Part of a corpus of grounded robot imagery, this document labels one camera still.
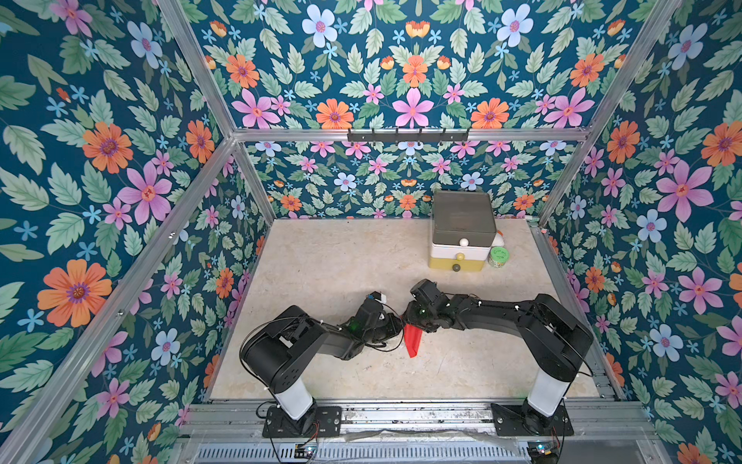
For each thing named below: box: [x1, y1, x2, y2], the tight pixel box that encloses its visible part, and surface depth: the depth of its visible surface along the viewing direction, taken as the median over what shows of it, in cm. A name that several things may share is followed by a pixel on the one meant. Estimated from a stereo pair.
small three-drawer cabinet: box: [428, 190, 498, 272], surface depth 98 cm
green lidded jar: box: [487, 246, 511, 268], surface depth 106 cm
